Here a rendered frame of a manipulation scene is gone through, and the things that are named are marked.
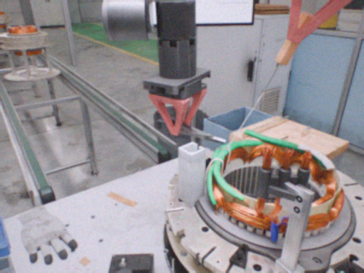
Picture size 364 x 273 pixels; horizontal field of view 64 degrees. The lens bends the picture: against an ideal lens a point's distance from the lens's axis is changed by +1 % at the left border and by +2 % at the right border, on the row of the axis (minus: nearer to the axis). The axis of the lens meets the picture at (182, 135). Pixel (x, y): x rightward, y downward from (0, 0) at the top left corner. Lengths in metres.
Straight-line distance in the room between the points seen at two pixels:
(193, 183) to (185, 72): 0.16
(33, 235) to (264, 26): 2.28
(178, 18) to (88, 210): 0.69
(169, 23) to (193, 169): 0.20
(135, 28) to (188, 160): 0.20
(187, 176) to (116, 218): 0.52
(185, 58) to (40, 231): 0.64
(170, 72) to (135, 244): 0.53
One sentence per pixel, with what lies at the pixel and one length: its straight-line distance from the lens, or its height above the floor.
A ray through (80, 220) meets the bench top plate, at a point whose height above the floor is 0.78.
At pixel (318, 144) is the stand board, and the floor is 1.06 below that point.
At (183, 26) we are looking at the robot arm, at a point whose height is 1.34.
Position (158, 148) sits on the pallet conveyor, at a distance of 1.28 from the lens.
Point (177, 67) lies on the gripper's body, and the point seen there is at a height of 1.28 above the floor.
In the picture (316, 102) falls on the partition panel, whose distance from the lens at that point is 3.10.
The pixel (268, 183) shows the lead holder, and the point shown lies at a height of 1.21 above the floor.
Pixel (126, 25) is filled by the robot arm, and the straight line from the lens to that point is 0.43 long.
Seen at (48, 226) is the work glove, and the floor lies 0.80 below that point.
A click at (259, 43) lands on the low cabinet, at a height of 0.99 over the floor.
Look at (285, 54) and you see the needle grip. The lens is 0.38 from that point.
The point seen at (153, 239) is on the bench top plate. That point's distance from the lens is 0.84.
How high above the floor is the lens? 1.38
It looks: 26 degrees down
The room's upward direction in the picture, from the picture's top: straight up
